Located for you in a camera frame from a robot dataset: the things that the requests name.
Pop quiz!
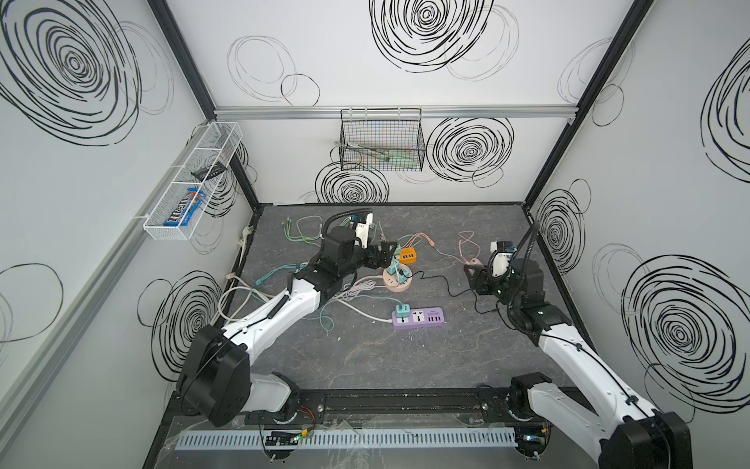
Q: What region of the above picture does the pink round power strip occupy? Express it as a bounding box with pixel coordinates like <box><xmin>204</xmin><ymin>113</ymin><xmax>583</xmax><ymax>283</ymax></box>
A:
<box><xmin>382</xmin><ymin>267</ymin><xmax>412</xmax><ymax>293</ymax></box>

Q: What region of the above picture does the pink multi-head USB cable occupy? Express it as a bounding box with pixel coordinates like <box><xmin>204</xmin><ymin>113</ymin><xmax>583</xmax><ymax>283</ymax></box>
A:
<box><xmin>403</xmin><ymin>229</ymin><xmax>484</xmax><ymax>266</ymax></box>

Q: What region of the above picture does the orange power strip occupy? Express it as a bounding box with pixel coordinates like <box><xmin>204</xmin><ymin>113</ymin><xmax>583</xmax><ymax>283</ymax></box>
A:
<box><xmin>398</xmin><ymin>247</ymin><xmax>417</xmax><ymax>265</ymax></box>

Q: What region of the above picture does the purple power strip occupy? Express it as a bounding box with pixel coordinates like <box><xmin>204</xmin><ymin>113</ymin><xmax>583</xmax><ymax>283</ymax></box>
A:
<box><xmin>392</xmin><ymin>307</ymin><xmax>445</xmax><ymax>331</ymax></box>

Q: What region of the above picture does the green charger plug with cable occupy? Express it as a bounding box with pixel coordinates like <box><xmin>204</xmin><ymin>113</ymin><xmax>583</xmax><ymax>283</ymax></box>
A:
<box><xmin>282</xmin><ymin>215</ymin><xmax>322</xmax><ymax>245</ymax></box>

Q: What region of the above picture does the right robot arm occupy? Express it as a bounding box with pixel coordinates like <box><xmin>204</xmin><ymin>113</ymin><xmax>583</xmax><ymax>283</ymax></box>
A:
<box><xmin>464</xmin><ymin>257</ymin><xmax>693</xmax><ymax>468</ymax></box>

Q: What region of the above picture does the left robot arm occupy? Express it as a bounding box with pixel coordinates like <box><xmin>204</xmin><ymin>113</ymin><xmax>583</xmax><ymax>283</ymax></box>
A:
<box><xmin>177</xmin><ymin>226</ymin><xmax>398</xmax><ymax>427</ymax></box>

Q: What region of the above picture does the green item in basket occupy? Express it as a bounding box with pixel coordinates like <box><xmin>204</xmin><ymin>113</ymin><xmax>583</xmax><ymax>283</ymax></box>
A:
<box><xmin>383</xmin><ymin>149</ymin><xmax>420</xmax><ymax>171</ymax></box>

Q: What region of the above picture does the blue candy pack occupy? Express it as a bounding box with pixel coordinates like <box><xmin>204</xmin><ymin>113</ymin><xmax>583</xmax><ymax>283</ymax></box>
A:
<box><xmin>163</xmin><ymin>189</ymin><xmax>206</xmax><ymax>228</ymax></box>

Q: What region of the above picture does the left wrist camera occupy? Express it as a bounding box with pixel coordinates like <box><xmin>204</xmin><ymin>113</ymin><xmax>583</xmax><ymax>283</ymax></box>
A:
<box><xmin>355</xmin><ymin>212</ymin><xmax>374</xmax><ymax>249</ymax></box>

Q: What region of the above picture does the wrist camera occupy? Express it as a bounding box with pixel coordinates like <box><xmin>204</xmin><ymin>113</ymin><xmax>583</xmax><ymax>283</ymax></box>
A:
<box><xmin>488</xmin><ymin>242</ymin><xmax>516</xmax><ymax>277</ymax></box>
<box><xmin>355</xmin><ymin>212</ymin><xmax>374</xmax><ymax>249</ymax></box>

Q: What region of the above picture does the white USB cable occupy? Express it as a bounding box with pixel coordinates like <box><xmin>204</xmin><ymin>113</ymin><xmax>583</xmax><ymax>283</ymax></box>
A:
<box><xmin>339</xmin><ymin>277</ymin><xmax>379</xmax><ymax>301</ymax></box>

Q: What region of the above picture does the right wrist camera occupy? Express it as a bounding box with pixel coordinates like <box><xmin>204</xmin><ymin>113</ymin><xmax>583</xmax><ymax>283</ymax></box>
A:
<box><xmin>488</xmin><ymin>242</ymin><xmax>516</xmax><ymax>277</ymax></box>

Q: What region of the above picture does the white power cable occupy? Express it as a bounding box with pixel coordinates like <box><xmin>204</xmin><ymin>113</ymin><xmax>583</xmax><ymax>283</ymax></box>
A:
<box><xmin>216</xmin><ymin>272</ymin><xmax>395</xmax><ymax>329</ymax></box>

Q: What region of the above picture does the black cable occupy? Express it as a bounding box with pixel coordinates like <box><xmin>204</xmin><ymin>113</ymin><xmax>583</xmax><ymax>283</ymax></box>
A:
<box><xmin>409</xmin><ymin>270</ymin><xmax>499</xmax><ymax>315</ymax></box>

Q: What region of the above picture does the teal USB cable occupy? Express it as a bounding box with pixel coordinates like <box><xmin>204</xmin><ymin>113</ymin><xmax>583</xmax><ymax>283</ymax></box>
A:
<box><xmin>254</xmin><ymin>263</ymin><xmax>400</xmax><ymax>335</ymax></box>

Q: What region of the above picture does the white wall plug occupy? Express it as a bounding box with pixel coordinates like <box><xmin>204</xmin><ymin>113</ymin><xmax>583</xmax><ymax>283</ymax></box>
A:
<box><xmin>237</xmin><ymin>226</ymin><xmax>254</xmax><ymax>248</ymax></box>

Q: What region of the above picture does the black wire basket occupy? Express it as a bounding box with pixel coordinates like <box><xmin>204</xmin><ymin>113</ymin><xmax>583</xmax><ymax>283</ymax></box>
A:
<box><xmin>335</xmin><ymin>107</ymin><xmax>427</xmax><ymax>172</ymax></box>

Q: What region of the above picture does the grey cable duct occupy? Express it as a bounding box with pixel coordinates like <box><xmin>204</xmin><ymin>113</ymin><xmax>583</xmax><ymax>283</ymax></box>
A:
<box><xmin>175</xmin><ymin>428</ymin><xmax>518</xmax><ymax>451</ymax></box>

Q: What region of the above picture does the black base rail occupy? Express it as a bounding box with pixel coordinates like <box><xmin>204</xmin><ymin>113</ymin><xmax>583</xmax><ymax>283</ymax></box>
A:
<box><xmin>166</xmin><ymin>386</ymin><xmax>587</xmax><ymax>426</ymax></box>

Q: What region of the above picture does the white wire shelf basket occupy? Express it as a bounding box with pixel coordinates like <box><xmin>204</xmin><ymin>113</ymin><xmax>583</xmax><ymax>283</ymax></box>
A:
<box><xmin>143</xmin><ymin>121</ymin><xmax>242</xmax><ymax>242</ymax></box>

